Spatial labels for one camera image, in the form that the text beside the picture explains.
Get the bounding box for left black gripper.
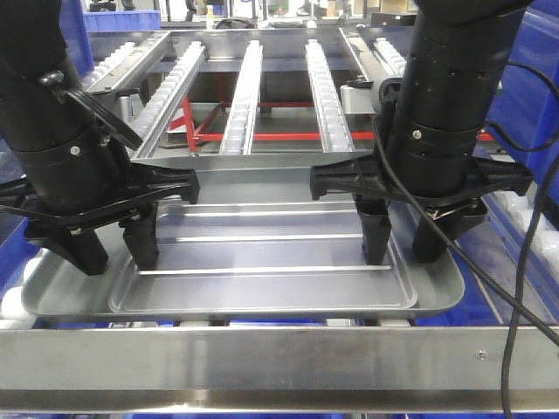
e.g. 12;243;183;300
1;126;200;275

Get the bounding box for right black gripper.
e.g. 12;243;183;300
310;120;533;265

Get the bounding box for large silver metal tray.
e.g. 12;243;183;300
21;153;466;319

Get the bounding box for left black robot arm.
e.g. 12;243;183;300
1;1;199;275

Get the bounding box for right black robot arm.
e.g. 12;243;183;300
310;1;533;264

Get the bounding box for small ribbed silver tray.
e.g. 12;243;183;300
110;201;418;316

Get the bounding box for centre-right white roller track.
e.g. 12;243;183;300
305;39;355;153

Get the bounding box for left white roller track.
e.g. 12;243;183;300
1;42;205;330

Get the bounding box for steel front rack beam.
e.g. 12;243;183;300
0;324;559;411

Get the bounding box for blue bin upper right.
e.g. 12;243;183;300
487;1;558;183

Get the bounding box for centre-left white roller track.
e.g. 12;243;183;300
219;40;263;155

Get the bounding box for blue crate in background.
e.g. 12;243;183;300
84;10;161;32

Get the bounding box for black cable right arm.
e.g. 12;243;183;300
370;60;559;419

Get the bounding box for red metal cart frame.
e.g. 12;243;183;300
168;96;494;154

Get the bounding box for left steel divider rail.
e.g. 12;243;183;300
84;31;171;93

